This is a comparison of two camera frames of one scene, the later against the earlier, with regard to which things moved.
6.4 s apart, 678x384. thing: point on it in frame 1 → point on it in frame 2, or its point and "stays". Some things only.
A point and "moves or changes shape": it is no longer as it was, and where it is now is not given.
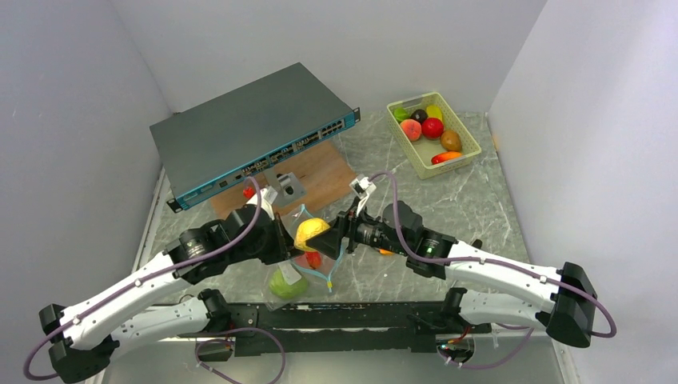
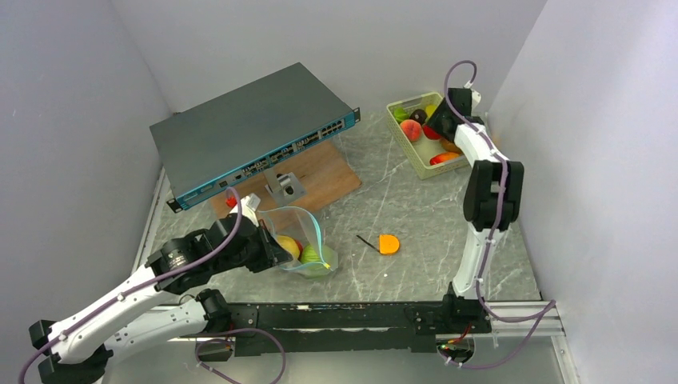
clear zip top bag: (312, 265) moves or changes shape
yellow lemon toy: (306, 229) moves or changes shape
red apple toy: (432, 128) stays
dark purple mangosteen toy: (419, 115) stays
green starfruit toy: (400, 114) stays
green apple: (281, 289) → (310, 259)
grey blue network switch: (237, 133) stays
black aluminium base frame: (323, 328) stays
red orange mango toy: (444, 157) stays
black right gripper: (330, 241) → (434, 121)
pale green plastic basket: (421, 152) stays
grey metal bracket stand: (286, 186) stays
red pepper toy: (313, 258) moves or changes shape
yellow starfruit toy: (434, 111) stays
